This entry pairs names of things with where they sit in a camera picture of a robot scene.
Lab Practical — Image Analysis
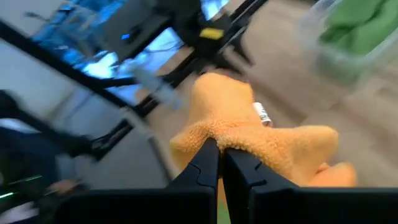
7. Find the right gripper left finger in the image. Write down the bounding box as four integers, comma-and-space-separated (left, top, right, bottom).
54, 138, 222, 224

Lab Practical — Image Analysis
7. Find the green microfiber towel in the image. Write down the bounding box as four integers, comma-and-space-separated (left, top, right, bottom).
319, 0, 398, 57

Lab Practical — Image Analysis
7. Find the blue capped water bottle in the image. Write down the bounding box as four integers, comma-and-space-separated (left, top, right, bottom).
129, 63, 184, 110

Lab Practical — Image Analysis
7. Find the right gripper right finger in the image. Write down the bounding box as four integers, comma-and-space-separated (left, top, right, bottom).
223, 148, 398, 224

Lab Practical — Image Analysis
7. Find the clear plastic bin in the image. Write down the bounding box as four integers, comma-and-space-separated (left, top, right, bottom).
297, 0, 398, 85

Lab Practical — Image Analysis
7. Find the person's hand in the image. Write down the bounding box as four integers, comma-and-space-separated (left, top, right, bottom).
46, 179, 82, 195

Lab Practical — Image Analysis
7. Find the orange microfiber towel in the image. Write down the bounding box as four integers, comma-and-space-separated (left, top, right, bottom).
169, 72, 358, 200

